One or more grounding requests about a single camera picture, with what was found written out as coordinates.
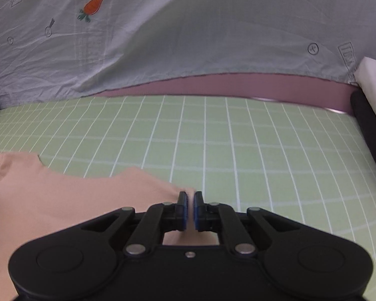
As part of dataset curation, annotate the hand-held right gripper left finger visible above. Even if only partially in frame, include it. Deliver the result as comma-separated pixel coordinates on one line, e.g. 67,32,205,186
78,193,188,256

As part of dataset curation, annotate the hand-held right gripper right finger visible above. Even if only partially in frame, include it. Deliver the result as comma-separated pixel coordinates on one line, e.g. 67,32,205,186
194,192,301,254

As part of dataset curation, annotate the beige long-sleeve sweater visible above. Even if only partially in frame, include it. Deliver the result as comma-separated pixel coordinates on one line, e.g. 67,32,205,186
0,152,220,301

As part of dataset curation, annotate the green grid cutting mat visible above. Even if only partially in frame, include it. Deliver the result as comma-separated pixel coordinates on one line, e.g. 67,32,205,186
0,96,376,301

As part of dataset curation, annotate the pink bed edge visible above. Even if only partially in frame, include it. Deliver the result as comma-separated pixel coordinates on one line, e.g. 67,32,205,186
94,72,359,115

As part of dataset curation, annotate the grey carrot-print sheet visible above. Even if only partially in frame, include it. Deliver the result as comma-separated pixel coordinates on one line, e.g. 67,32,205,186
0,0,376,109

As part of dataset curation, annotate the folded black garment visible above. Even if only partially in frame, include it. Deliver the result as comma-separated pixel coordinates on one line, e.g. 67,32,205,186
350,92,376,195

